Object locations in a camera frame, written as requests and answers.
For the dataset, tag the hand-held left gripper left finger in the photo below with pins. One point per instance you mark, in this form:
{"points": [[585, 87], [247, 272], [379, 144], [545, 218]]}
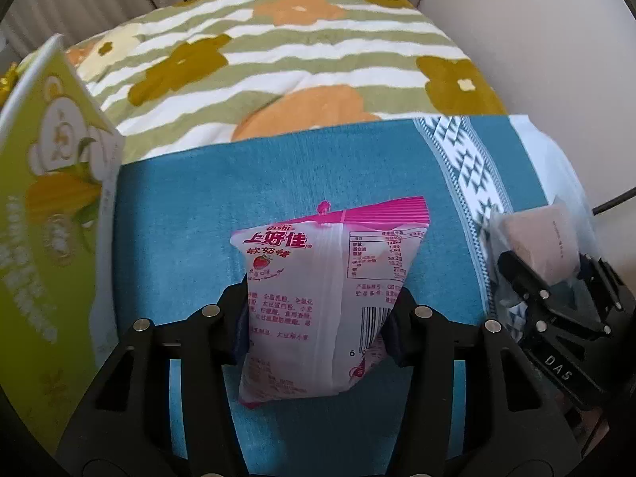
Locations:
{"points": [[241, 328]]}

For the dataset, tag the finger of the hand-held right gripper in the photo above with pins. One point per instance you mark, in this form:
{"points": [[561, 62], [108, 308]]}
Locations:
{"points": [[606, 283], [521, 278]]}

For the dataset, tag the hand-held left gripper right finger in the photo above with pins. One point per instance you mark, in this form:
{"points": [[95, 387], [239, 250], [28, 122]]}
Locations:
{"points": [[395, 333]]}

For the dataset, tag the clear bag with pink block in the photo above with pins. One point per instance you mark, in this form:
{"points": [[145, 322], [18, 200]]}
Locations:
{"points": [[541, 238]]}

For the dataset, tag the pink white snack packet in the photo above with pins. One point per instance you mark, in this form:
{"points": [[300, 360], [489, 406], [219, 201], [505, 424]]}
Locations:
{"points": [[298, 308]]}

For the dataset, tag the green cardboard box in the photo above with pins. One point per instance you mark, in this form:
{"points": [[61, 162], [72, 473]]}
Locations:
{"points": [[44, 208]]}

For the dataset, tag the white foam sheet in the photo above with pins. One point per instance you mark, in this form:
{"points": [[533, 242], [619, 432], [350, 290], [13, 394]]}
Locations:
{"points": [[551, 169]]}

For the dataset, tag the blue patterned cloth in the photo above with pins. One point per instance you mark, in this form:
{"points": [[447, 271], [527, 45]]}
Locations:
{"points": [[198, 218]]}

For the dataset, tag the floral striped blanket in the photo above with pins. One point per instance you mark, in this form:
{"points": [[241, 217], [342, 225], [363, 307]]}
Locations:
{"points": [[298, 74]]}

